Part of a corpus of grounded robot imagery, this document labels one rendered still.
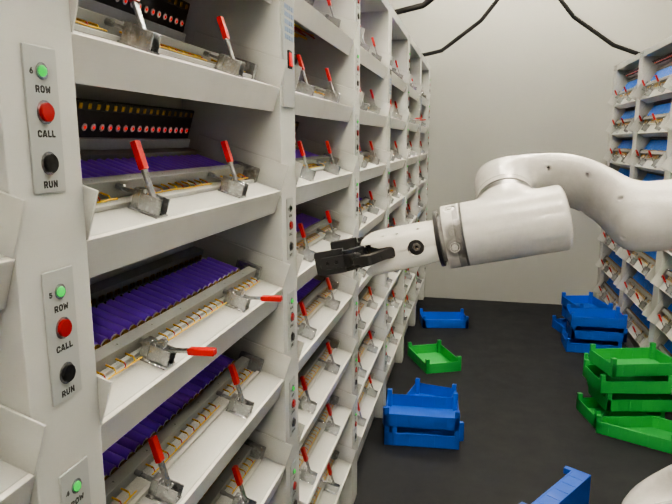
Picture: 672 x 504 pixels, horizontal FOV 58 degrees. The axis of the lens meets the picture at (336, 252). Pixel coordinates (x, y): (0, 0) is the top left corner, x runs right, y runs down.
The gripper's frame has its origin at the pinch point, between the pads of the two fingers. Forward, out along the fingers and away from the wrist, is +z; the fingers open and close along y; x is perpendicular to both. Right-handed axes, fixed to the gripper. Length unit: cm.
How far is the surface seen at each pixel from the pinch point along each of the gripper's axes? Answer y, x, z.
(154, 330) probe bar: -10.7, -4.2, 23.0
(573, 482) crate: 99, -94, -33
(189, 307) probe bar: -0.4, -3.8, 22.9
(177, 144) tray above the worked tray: 22.5, 22.1, 30.2
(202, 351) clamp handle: -14.9, -6.8, 14.6
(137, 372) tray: -18.4, -7.3, 21.7
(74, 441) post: -34.4, -8.4, 19.1
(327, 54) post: 100, 45, 16
